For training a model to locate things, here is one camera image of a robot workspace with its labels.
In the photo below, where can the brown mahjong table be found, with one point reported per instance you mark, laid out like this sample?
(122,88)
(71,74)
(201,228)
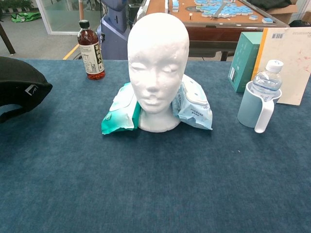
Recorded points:
(213,34)

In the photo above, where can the light blue wet wipes pack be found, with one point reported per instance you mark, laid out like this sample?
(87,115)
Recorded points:
(196,111)

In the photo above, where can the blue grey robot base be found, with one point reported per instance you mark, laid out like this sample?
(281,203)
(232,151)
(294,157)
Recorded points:
(114,36)

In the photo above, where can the black cloth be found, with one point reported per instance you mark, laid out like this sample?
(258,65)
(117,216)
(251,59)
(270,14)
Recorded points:
(269,3)

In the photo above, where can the brown cardboard box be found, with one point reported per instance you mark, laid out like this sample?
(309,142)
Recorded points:
(284,13)

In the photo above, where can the black baseball cap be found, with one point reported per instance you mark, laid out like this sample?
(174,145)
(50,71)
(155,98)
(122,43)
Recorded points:
(19,85)

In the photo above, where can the brown tea bottle black cap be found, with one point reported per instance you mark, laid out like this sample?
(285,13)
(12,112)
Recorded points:
(91,53)

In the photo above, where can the white foam mannequin head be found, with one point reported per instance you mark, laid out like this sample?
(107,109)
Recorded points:
(158,60)

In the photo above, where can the green bag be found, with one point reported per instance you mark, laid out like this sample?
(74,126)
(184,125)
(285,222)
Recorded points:
(25,17)

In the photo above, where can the green wet wipes pack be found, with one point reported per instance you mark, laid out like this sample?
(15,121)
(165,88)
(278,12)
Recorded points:
(119,116)

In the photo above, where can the cream book orange spine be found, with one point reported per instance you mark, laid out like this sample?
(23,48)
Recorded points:
(294,63)

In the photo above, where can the teal cardboard box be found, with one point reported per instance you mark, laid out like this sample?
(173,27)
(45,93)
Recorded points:
(243,63)

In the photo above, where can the blue white mahjong tile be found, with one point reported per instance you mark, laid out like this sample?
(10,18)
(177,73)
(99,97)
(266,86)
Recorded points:
(267,20)
(253,17)

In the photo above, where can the white framed glass partition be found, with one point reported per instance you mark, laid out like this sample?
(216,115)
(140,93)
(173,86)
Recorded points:
(49,30)

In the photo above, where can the blue felt tablecloth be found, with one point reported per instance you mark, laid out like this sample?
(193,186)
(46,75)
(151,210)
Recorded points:
(155,182)

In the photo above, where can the dark table leg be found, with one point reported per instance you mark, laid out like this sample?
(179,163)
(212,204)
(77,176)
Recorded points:
(7,38)

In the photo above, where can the clear plastic water bottle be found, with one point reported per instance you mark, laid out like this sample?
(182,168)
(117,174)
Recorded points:
(267,82)

